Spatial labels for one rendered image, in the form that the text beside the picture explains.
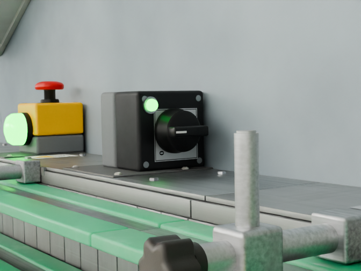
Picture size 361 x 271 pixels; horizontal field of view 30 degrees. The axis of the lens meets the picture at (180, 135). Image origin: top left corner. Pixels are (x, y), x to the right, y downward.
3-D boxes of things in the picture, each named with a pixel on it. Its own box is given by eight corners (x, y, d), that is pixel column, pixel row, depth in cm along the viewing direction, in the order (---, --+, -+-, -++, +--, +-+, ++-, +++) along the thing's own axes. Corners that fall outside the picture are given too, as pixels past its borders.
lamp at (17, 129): (21, 144, 94) (0, 145, 93) (20, 112, 94) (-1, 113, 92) (33, 145, 91) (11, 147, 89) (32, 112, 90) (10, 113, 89)
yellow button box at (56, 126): (66, 149, 100) (18, 152, 95) (65, 99, 99) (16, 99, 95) (87, 152, 94) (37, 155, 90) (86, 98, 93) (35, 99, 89)
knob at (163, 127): (192, 151, 69) (211, 153, 66) (154, 154, 66) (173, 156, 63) (190, 107, 69) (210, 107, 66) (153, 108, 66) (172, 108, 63)
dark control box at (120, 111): (167, 162, 77) (101, 167, 72) (166, 91, 76) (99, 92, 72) (210, 166, 70) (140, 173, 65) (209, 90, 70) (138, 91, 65)
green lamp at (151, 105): (156, 111, 66) (146, 111, 65) (156, 98, 66) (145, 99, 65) (159, 111, 66) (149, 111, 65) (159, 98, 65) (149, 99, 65)
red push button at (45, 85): (30, 106, 95) (30, 81, 95) (57, 105, 97) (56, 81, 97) (42, 106, 91) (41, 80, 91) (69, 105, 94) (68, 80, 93)
